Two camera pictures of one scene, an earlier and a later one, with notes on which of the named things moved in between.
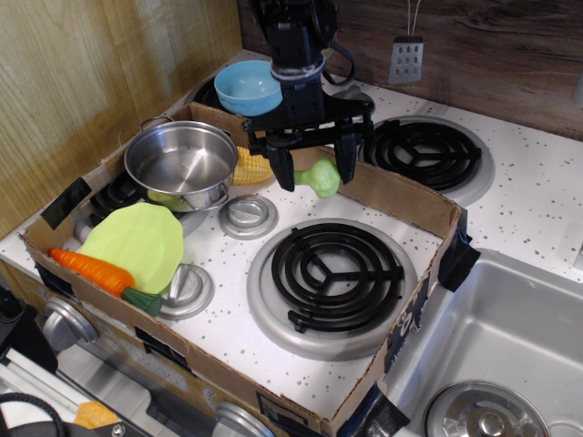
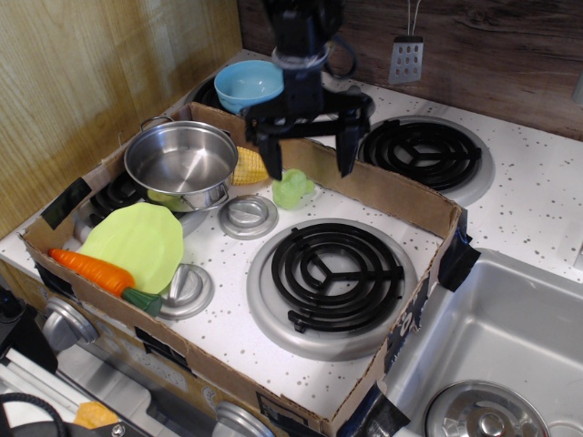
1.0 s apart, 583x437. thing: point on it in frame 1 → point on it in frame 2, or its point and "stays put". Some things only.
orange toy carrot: x=108 y=279 stays put
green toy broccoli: x=323 y=177 → x=289 y=191
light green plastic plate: x=144 y=239 stays put
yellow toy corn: x=250 y=168 stays put
